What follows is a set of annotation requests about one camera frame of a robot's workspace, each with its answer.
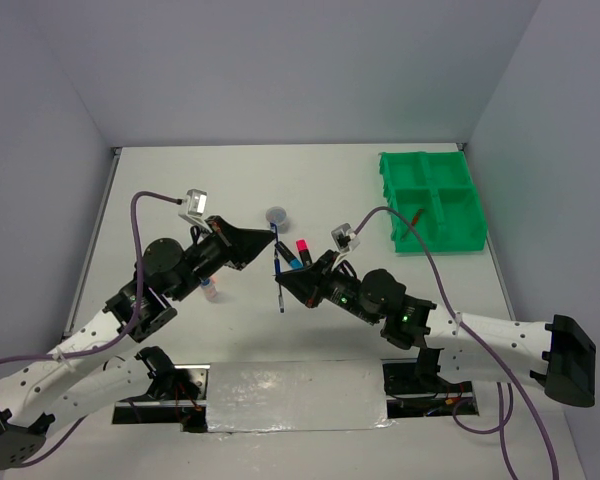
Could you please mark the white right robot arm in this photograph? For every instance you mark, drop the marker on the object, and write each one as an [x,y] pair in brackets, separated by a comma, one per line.
[557,357]

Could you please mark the red ballpoint pen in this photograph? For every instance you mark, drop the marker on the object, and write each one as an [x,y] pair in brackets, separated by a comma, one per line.
[414,221]

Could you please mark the clear jar of pins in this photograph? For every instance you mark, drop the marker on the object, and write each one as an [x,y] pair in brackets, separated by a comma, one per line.
[278,216]

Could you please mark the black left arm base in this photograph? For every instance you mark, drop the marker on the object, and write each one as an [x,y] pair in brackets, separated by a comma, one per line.
[182,404]

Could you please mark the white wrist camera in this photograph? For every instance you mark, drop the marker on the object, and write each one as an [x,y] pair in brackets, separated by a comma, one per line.
[192,206]
[345,238]

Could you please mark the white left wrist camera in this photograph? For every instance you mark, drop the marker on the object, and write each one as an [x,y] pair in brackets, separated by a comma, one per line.
[192,206]

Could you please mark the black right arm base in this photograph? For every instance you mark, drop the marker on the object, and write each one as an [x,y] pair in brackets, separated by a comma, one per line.
[407,396]

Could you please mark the blue ballpoint pen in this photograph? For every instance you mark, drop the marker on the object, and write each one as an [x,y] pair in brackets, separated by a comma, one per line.
[277,271]

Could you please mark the green compartment organizer tray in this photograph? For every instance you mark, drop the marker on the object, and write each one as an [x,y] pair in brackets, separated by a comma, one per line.
[454,221]

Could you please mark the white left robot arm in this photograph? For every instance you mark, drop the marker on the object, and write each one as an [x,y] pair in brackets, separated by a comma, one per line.
[104,362]

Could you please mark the left aluminium table rail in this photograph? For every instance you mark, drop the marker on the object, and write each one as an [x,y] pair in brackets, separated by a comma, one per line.
[69,326]

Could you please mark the silver tape sheet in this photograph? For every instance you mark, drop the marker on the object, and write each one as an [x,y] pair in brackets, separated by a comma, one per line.
[267,397]

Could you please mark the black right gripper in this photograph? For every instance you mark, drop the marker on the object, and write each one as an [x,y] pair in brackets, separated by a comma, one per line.
[308,284]

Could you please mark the small clear glue bottle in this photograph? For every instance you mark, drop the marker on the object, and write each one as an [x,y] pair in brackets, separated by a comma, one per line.
[209,290]

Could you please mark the blue cap black highlighter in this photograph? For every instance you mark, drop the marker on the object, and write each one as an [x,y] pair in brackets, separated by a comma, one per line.
[293,262]

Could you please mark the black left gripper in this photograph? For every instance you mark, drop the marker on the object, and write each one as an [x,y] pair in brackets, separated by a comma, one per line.
[239,246]

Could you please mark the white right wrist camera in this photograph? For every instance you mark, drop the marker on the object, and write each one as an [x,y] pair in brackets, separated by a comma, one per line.
[345,238]

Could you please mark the pink cap black highlighter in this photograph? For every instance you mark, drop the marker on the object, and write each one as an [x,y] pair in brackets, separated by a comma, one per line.
[304,252]

